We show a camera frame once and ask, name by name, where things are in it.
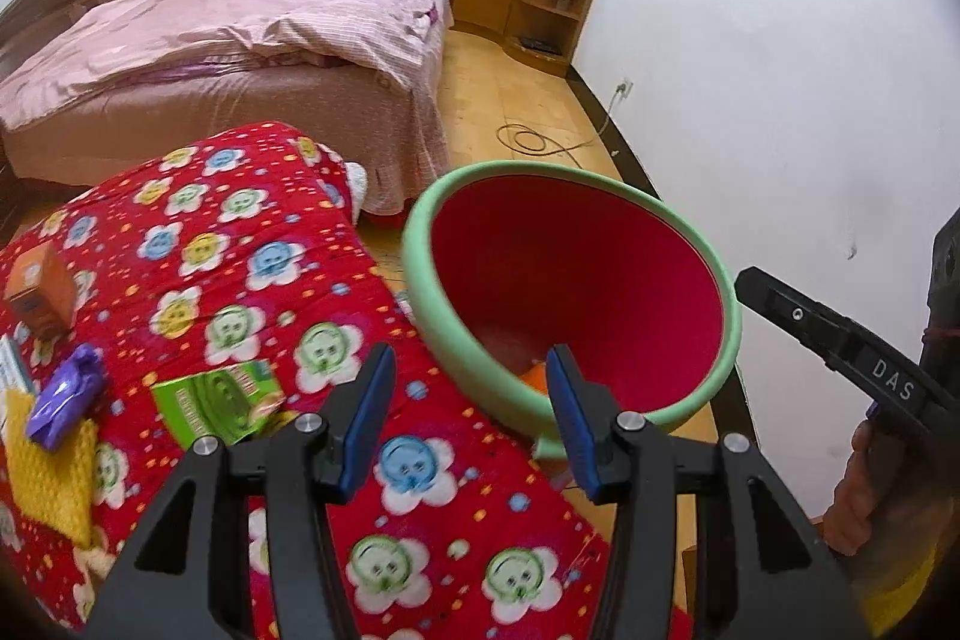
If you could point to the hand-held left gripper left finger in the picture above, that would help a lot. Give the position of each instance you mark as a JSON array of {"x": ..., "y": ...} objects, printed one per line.
[{"x": 371, "y": 415}]

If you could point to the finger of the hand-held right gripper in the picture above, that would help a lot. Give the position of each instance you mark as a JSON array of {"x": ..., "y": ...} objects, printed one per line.
[{"x": 825, "y": 332}]

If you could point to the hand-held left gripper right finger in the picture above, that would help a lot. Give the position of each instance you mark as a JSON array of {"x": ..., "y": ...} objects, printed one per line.
[{"x": 570, "y": 415}]

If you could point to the green rimmed red basin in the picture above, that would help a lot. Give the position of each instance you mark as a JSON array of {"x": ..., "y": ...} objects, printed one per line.
[{"x": 562, "y": 250}]

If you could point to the yellow foam fruit net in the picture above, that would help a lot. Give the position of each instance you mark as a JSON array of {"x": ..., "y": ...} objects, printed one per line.
[{"x": 52, "y": 482}]

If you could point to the brown carton box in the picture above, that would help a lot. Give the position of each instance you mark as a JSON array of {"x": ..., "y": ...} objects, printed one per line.
[{"x": 41, "y": 295}]

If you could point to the person's right hand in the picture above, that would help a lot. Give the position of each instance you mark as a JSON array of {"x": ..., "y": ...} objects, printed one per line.
[{"x": 859, "y": 490}]

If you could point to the red smiley flower blanket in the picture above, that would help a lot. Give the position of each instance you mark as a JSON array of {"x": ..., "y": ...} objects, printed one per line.
[{"x": 450, "y": 520}]

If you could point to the green cardboard box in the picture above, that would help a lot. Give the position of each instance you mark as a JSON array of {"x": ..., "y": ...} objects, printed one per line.
[{"x": 217, "y": 404}]

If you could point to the purple wrapper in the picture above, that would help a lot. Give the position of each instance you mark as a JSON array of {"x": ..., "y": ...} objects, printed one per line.
[{"x": 64, "y": 396}]

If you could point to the dark wooden bed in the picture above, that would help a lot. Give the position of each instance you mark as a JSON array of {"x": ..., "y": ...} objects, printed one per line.
[{"x": 247, "y": 115}]

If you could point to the white blue striped packet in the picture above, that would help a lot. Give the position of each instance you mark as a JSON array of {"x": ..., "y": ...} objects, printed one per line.
[{"x": 15, "y": 366}]

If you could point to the black flat device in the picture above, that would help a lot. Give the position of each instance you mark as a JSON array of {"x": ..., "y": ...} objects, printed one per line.
[{"x": 536, "y": 42}]

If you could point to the pink quilt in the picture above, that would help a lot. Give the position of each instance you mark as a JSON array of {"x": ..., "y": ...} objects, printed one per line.
[{"x": 225, "y": 33}]

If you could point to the wall socket with plug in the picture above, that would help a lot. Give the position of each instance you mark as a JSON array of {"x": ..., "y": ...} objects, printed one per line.
[{"x": 624, "y": 87}]

